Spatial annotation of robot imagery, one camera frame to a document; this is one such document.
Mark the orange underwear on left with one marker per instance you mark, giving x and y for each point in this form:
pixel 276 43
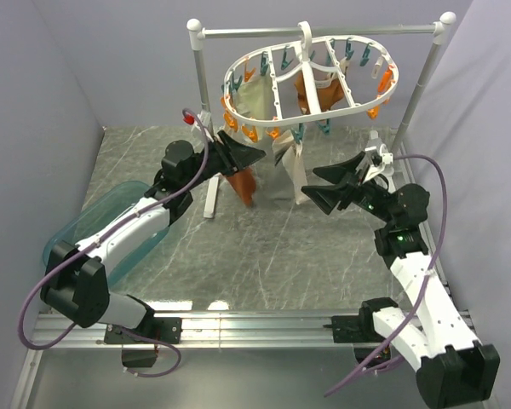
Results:
pixel 244 185

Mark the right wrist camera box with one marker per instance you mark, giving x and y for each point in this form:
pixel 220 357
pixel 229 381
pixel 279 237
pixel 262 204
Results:
pixel 378 161

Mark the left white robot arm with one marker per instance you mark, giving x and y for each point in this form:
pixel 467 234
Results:
pixel 80 275

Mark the white metal drying rack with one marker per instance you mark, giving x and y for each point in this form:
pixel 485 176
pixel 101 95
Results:
pixel 198 34

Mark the teal clip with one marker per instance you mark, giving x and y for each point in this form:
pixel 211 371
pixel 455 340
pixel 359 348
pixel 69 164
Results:
pixel 324 126
pixel 298 133

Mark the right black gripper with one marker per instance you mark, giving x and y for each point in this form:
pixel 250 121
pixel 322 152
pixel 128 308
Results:
pixel 327 197

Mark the orange clip front left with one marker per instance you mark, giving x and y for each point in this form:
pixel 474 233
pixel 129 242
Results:
pixel 273 132

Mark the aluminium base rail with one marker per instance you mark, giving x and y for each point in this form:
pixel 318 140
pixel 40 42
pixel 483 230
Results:
pixel 272 359

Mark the orange underwear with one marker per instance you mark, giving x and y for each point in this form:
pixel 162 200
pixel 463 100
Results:
pixel 329 91
pixel 244 185

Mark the orange underwear on right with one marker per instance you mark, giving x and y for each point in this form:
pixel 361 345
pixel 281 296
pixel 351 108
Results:
pixel 329 91

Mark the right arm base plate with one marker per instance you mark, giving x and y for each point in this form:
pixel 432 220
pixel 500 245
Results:
pixel 345 329

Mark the grey underwear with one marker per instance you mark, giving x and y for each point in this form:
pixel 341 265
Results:
pixel 287 174

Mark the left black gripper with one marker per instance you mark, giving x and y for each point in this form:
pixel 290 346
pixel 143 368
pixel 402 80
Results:
pixel 234 155

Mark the white oval clip hanger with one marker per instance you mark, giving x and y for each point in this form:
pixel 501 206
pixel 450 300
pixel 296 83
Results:
pixel 316 58

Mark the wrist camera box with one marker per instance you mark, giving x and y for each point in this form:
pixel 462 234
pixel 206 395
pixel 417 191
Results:
pixel 378 161
pixel 204 118

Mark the teal plastic basin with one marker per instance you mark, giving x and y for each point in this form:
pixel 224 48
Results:
pixel 97 216

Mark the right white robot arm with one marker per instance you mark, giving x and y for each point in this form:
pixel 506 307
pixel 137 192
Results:
pixel 452 366

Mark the orange clip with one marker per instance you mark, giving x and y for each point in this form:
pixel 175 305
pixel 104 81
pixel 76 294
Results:
pixel 373 112
pixel 273 132

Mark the cream underwear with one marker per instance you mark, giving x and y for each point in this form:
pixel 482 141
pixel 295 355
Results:
pixel 253 100

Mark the orange clip front right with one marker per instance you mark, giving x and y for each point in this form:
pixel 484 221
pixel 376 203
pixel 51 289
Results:
pixel 373 112

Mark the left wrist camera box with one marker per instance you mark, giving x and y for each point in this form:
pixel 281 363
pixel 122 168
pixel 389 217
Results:
pixel 204 118

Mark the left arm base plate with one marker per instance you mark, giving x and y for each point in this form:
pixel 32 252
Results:
pixel 160 329

